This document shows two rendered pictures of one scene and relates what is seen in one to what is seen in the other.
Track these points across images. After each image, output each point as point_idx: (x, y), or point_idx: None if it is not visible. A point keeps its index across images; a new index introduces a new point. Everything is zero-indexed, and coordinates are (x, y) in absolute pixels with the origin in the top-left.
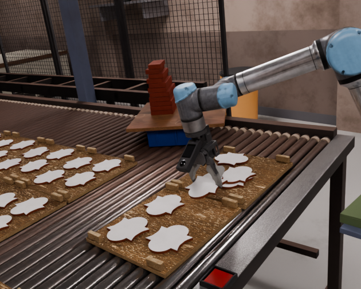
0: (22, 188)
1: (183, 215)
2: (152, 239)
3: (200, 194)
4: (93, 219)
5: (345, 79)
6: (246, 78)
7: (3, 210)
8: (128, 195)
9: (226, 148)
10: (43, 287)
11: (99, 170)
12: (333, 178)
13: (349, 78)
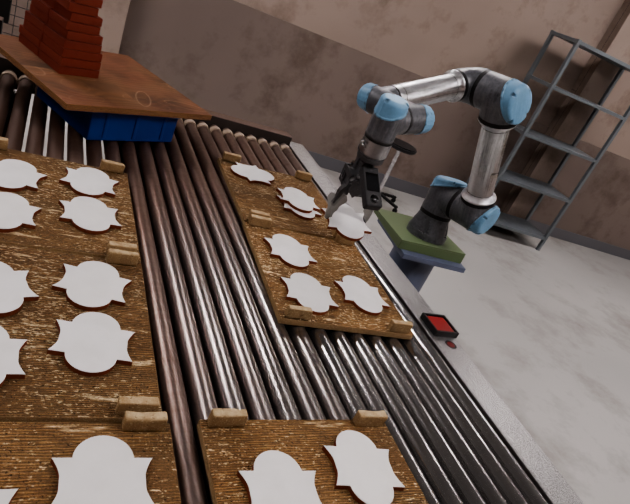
0: None
1: (324, 261)
2: (353, 299)
3: (358, 234)
4: (227, 288)
5: (501, 125)
6: (410, 97)
7: (42, 304)
8: (207, 240)
9: (230, 156)
10: (339, 401)
11: (95, 192)
12: None
13: (506, 125)
